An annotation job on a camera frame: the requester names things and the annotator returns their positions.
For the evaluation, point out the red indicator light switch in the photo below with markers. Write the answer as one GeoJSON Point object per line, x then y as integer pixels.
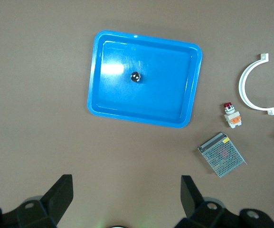
{"type": "Point", "coordinates": [231, 117]}

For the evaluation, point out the metal mesh power supply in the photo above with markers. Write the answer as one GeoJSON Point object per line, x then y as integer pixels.
{"type": "Point", "coordinates": [222, 155]}

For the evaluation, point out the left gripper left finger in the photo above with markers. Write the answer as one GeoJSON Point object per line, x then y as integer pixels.
{"type": "Point", "coordinates": [56, 202]}

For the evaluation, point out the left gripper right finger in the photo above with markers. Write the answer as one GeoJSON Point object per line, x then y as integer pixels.
{"type": "Point", "coordinates": [193, 202]}

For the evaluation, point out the large white curved bracket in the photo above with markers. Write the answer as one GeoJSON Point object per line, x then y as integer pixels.
{"type": "Point", "coordinates": [242, 83]}

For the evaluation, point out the black cylindrical capacitor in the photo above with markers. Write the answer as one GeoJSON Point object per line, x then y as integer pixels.
{"type": "Point", "coordinates": [135, 76]}

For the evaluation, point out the blue plastic tray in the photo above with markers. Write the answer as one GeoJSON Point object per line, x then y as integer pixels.
{"type": "Point", "coordinates": [163, 95]}

